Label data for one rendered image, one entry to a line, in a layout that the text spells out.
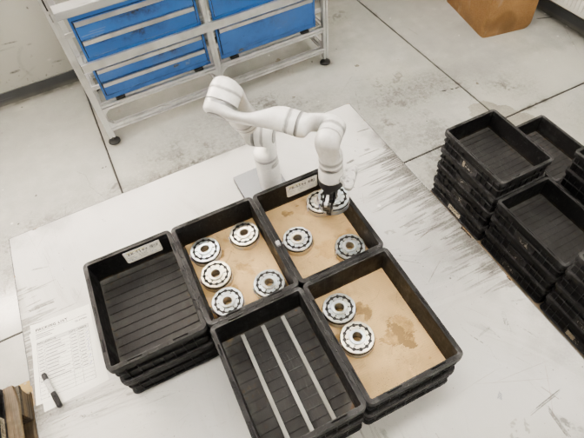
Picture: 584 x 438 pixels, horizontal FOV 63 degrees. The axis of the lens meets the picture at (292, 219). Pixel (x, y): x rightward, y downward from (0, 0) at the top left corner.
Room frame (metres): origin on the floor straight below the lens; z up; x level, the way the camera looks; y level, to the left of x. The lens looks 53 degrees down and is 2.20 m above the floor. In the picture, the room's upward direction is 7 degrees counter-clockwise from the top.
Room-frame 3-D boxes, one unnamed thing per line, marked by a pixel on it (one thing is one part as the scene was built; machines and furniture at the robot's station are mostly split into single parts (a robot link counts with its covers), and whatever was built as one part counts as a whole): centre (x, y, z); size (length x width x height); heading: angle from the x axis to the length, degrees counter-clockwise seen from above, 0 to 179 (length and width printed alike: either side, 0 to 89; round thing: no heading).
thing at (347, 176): (0.93, -0.15, 1.17); 0.11 x 0.09 x 0.06; 67
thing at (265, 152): (1.29, 0.07, 0.97); 0.09 x 0.09 x 0.17; 75
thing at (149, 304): (0.74, 0.49, 0.87); 0.40 x 0.30 x 0.11; 20
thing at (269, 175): (1.30, 0.07, 0.81); 0.09 x 0.09 x 0.17; 27
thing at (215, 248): (0.92, 0.31, 0.86); 0.10 x 0.10 x 0.01
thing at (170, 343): (0.74, 0.49, 0.92); 0.40 x 0.30 x 0.02; 20
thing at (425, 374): (0.56, -0.21, 0.92); 0.40 x 0.30 x 0.02; 20
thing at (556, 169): (1.63, -1.36, 0.26); 0.40 x 0.30 x 0.23; 21
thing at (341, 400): (0.46, 0.07, 0.87); 0.40 x 0.30 x 0.11; 20
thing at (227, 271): (0.82, 0.27, 0.86); 0.10 x 0.10 x 0.01
